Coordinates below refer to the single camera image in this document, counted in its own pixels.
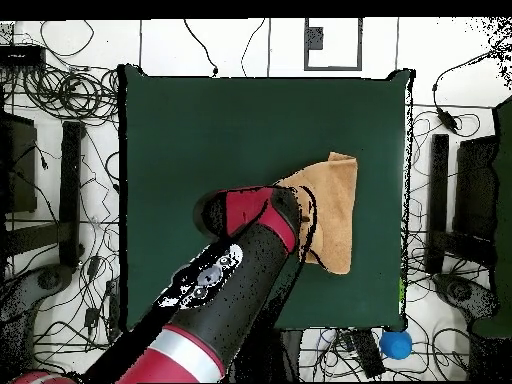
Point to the tan terry towel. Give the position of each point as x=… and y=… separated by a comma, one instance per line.
x=336, y=208

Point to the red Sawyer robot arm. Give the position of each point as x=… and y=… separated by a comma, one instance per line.
x=248, y=272

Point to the dark flat panel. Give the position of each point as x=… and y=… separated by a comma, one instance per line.
x=20, y=168
x=476, y=188

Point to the dark green table cloth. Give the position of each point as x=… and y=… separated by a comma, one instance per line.
x=200, y=120

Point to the black power strip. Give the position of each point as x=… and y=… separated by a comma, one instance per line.
x=368, y=354

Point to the small grey floor box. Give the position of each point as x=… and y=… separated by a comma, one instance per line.
x=315, y=38

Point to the black stand bar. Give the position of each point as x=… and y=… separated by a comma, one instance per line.
x=439, y=180
x=72, y=192

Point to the blue ball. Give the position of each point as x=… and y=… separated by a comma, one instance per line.
x=396, y=344

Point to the dark swivel chair base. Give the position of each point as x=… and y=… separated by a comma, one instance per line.
x=48, y=280
x=464, y=292

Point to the black electronics box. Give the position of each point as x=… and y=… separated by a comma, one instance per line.
x=22, y=56

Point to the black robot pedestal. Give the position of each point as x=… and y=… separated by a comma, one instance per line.
x=280, y=356

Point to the grey square floor frame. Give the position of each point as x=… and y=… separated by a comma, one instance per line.
x=332, y=68

